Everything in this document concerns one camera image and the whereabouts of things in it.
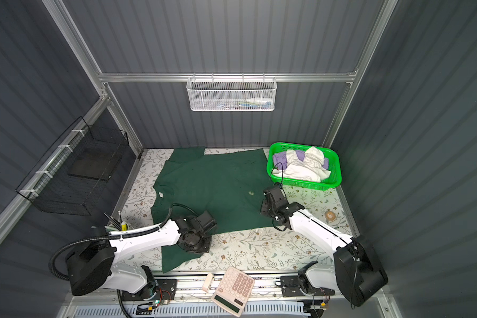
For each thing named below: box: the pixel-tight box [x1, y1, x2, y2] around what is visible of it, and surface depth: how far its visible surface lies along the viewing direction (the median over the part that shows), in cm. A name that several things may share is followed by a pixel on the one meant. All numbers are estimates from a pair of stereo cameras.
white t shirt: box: [272, 145, 332, 183], surface depth 105 cm
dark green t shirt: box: [150, 146, 273, 274], surface depth 105 cm
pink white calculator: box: [210, 266, 256, 318], surface depth 73 cm
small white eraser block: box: [201, 272, 214, 293], surface depth 75 cm
